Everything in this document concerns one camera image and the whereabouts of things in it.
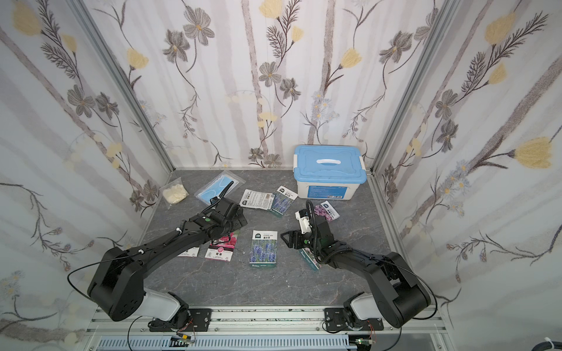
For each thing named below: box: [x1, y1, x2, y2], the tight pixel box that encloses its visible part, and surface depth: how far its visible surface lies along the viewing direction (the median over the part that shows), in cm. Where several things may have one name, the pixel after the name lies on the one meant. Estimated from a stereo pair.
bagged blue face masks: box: [193, 170, 246, 205], surface depth 116 cm
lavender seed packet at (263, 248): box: [248, 229, 279, 269], surface depth 92 cm
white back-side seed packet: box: [239, 188, 276, 211], surface depth 109 cm
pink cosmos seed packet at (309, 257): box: [298, 247, 322, 272], surface depth 90 cm
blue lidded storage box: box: [292, 144, 368, 200], surface depth 102 cm
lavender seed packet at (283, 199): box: [271, 185, 299, 215], surface depth 110 cm
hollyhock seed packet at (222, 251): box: [204, 232, 238, 262], surface depth 92 cm
